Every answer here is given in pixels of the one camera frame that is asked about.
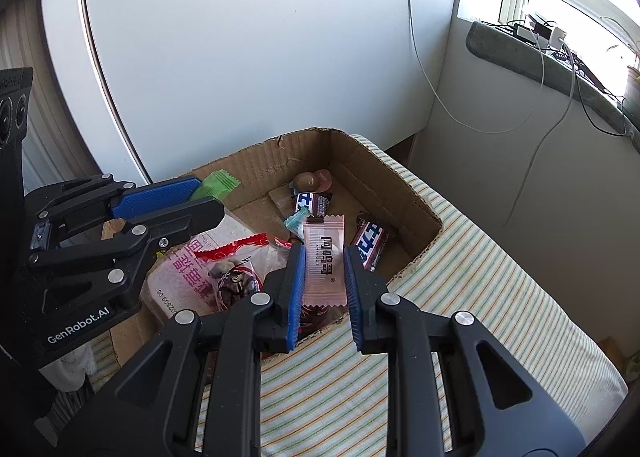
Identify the pink biscuit packet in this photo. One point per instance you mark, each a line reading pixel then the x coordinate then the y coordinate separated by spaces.
pixel 325 273

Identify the potted spider plant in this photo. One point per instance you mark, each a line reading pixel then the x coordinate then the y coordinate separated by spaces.
pixel 631 97

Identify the small brown nut candy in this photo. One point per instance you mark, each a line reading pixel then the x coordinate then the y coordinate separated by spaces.
pixel 317 181

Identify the brown cardboard box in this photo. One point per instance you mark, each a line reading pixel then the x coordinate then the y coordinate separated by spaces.
pixel 362 182

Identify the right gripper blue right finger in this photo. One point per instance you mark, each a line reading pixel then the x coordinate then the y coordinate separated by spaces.
pixel 359 299

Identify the striped tablecloth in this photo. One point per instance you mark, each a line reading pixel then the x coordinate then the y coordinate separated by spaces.
pixel 470 357

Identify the packaged sliced bread loaf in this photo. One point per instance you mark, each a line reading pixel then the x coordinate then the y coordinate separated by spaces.
pixel 177 282

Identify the green candy wrapper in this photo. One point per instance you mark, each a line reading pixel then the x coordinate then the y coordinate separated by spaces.
pixel 218 184

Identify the small red date snack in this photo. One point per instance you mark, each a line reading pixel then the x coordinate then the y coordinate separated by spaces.
pixel 312 319

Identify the white power strip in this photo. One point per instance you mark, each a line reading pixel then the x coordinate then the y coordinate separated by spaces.
pixel 540 32

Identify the large red date snack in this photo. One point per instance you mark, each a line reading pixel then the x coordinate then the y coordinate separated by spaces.
pixel 239 269

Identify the green mint candy packet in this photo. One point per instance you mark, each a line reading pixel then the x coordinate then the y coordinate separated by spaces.
pixel 295 222

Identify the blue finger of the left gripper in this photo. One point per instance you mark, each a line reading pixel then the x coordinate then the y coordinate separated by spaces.
pixel 176 223
pixel 155 196

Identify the short Snickers bar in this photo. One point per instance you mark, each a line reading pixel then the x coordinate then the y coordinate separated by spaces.
pixel 370 239

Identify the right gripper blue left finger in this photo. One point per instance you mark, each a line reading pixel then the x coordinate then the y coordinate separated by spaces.
pixel 294 287

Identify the long Snickers bar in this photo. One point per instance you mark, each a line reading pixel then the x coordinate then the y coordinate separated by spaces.
pixel 317 203

